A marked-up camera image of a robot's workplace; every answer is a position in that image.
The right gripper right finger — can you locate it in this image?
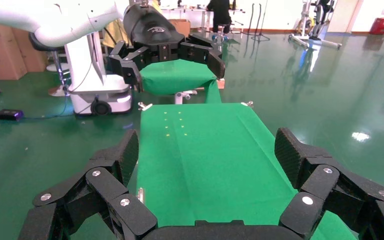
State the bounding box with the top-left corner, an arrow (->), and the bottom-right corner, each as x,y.
274,127 -> 384,240

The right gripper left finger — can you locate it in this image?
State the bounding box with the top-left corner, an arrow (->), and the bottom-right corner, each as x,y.
18,129 -> 158,240

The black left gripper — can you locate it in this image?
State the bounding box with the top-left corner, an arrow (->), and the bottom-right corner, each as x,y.
107,3 -> 227,93

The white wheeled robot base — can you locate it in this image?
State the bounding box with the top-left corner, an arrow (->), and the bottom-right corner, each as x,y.
65,31 -> 134,116

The tan cardboard box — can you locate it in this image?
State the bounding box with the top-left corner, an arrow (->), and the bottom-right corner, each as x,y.
172,18 -> 192,38

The large brown cardboard box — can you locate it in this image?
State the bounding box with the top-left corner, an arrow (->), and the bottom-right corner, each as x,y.
0,21 -> 28,81
11,29 -> 47,73

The red box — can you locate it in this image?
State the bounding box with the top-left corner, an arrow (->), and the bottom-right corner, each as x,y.
369,18 -> 384,36

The small draped green cloth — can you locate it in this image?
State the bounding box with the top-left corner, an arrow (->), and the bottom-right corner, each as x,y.
139,59 -> 223,105

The stool with blue wheels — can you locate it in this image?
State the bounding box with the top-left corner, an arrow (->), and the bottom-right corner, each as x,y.
211,23 -> 232,43

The person in black clothes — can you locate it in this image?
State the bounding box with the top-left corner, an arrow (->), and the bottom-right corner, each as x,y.
206,0 -> 233,34

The large green table cloth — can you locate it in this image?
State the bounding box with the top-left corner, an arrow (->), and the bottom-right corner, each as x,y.
134,103 -> 358,240

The black tripod stand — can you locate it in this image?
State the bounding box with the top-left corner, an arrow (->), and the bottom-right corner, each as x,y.
250,0 -> 272,43

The black power adapter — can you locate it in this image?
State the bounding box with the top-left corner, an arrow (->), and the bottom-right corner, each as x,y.
0,108 -> 25,121

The white frame rig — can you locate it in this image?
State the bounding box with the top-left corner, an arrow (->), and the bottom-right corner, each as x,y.
288,0 -> 343,51

